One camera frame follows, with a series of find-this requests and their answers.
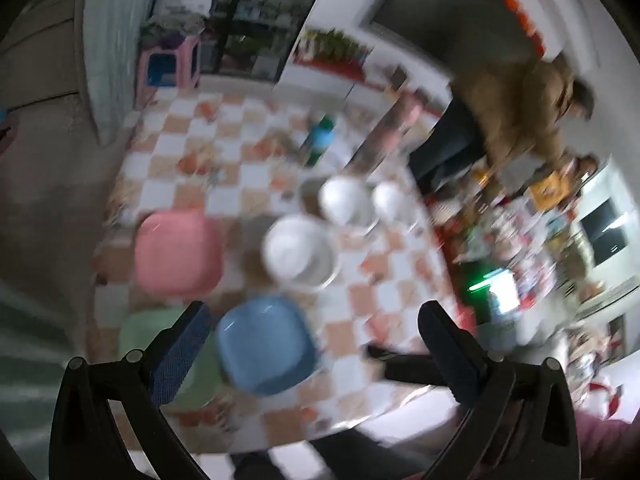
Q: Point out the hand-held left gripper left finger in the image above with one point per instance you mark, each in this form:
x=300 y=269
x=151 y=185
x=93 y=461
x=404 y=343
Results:
x=180 y=345

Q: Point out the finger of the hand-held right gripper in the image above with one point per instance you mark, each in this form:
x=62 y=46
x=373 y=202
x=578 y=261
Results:
x=405 y=367

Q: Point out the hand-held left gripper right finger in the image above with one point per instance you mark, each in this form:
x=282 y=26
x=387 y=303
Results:
x=445 y=350

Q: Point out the green square plate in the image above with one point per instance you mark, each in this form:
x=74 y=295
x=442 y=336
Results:
x=142 y=330

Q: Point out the blue square plate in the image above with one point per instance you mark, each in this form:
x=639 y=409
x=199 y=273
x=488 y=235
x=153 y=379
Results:
x=265 y=345

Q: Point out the pink square plate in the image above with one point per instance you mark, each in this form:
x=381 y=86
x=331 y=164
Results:
x=177 y=252

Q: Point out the small white bowl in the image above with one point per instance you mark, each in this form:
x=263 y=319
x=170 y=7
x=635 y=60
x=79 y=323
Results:
x=392 y=200

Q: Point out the large white bowl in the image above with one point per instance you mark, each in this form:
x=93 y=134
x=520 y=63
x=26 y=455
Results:
x=295 y=250

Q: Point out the medium white bowl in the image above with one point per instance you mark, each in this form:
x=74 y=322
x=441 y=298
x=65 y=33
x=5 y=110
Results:
x=345 y=200

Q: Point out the pile of packaged snacks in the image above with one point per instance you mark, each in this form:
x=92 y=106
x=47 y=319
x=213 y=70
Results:
x=510 y=230

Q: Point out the person's blue jeans legs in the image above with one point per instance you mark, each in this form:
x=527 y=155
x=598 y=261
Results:
x=360 y=460

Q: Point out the metal cylinder with pink top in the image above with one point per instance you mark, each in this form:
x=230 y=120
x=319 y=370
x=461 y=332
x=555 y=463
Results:
x=372 y=155

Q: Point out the checkered printed tablecloth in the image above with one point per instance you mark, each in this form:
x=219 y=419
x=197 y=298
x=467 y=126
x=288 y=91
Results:
x=235 y=170

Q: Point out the green bottle with blue cap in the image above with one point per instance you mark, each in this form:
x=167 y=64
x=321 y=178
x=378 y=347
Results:
x=320 y=137

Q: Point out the pink plastic stool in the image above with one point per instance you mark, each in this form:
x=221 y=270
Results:
x=190 y=60

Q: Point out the pale green cushion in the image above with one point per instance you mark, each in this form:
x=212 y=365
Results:
x=115 y=35

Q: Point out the black framed glass door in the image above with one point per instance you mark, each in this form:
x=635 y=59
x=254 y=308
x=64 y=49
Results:
x=260 y=10

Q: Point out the red wall decoration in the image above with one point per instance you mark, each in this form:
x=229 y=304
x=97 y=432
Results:
x=515 y=0

